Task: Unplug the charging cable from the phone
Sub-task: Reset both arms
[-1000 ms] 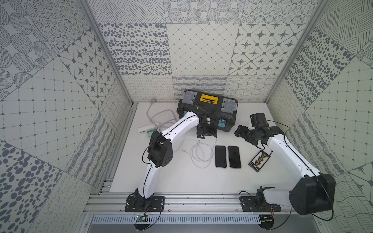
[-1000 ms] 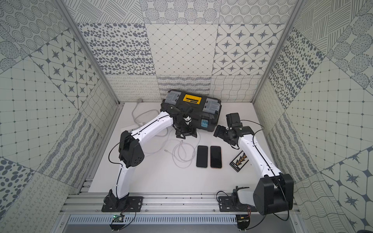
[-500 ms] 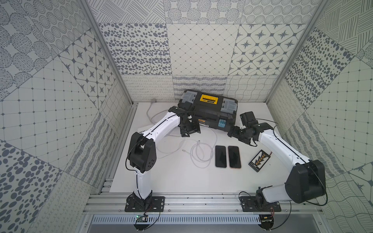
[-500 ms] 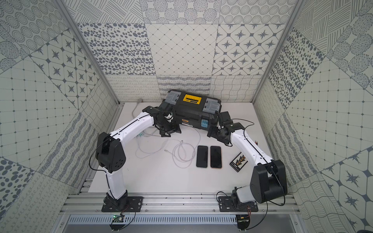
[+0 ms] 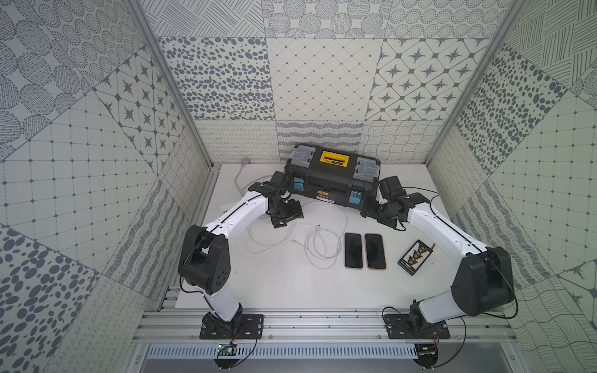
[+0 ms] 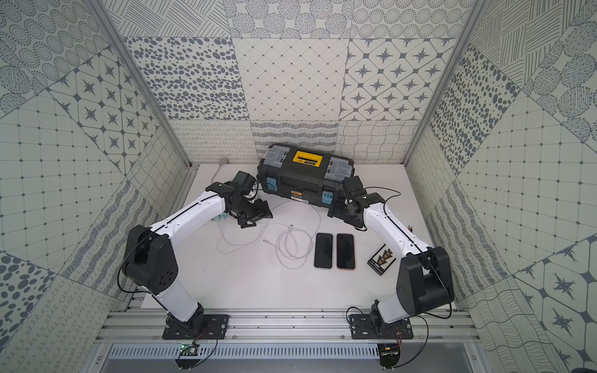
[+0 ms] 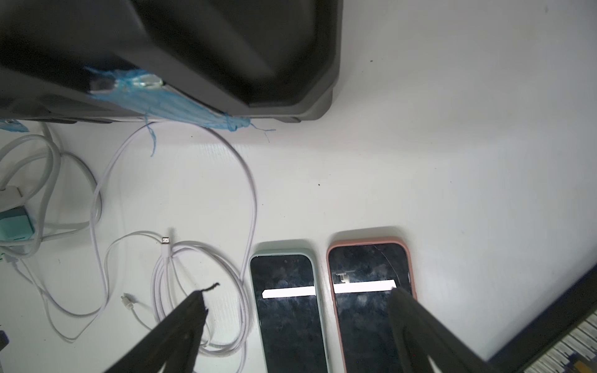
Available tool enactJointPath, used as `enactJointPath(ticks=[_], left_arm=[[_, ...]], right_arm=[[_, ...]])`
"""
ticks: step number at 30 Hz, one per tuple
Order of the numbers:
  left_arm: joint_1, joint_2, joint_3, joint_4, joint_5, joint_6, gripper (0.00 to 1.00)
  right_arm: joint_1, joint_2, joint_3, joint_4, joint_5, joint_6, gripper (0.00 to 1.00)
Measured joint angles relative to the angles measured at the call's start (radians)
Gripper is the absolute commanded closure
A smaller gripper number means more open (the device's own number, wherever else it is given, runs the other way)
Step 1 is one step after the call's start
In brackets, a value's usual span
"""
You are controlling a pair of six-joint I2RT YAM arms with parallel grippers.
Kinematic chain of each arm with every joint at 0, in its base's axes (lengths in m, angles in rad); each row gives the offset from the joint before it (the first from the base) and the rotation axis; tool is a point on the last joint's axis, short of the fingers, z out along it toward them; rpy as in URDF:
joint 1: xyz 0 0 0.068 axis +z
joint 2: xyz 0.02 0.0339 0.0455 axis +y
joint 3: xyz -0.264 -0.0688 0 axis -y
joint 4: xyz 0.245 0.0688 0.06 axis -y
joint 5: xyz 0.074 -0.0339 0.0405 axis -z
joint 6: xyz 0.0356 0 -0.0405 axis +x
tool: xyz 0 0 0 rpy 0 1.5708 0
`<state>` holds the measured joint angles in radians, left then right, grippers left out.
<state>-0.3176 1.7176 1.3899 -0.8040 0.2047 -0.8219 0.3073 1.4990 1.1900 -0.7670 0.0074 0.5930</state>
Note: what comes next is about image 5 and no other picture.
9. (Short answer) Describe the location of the phone with pink case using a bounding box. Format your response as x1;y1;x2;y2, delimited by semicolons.
365;233;386;270

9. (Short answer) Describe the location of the black toolbox yellow label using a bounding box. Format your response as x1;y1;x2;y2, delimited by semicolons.
285;144;381;211

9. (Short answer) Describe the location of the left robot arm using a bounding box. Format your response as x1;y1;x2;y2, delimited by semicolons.
177;182;303;333

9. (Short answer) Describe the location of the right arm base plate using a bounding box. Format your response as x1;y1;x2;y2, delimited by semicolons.
382;314;451;340

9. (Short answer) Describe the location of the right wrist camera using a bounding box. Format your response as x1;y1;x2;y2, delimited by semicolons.
379;176;407;202

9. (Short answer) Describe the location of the white charging cable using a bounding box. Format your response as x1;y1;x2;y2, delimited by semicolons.
291;200;350;270
244;218;299;255

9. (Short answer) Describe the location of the grey power cord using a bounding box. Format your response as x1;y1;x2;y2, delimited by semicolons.
232;157;276;197

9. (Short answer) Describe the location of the phone with mint case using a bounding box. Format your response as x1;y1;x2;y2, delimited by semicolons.
345;233;363;269

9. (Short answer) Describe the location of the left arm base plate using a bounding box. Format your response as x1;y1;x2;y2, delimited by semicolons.
200;312;264;340

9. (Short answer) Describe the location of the aluminium front rail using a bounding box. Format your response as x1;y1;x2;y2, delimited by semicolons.
133;308;516;343

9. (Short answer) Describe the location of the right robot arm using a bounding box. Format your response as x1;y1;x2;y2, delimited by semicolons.
362;193;517;324

